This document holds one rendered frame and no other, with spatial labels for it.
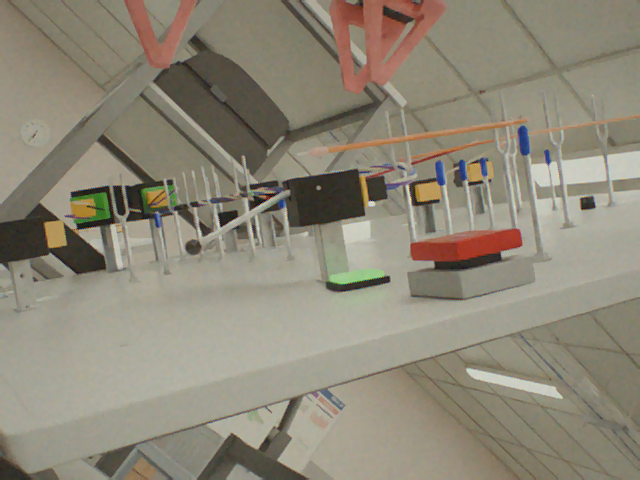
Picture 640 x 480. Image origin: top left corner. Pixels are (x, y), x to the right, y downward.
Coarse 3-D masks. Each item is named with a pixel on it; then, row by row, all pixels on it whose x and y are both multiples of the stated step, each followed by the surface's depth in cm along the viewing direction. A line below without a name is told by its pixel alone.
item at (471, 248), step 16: (432, 240) 48; (448, 240) 46; (464, 240) 45; (480, 240) 46; (496, 240) 46; (512, 240) 47; (416, 256) 49; (432, 256) 47; (448, 256) 46; (464, 256) 45; (480, 256) 47; (496, 256) 48
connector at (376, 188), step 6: (366, 180) 65; (372, 180) 65; (378, 180) 65; (384, 180) 65; (366, 186) 65; (372, 186) 65; (378, 186) 65; (384, 186) 65; (372, 192) 65; (378, 192) 65; (384, 192) 65; (372, 198) 65; (378, 198) 65; (384, 198) 65
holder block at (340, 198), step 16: (304, 176) 63; (320, 176) 63; (336, 176) 63; (352, 176) 64; (304, 192) 63; (320, 192) 63; (336, 192) 63; (352, 192) 64; (288, 208) 66; (304, 208) 63; (320, 208) 63; (336, 208) 63; (352, 208) 64; (304, 224) 63
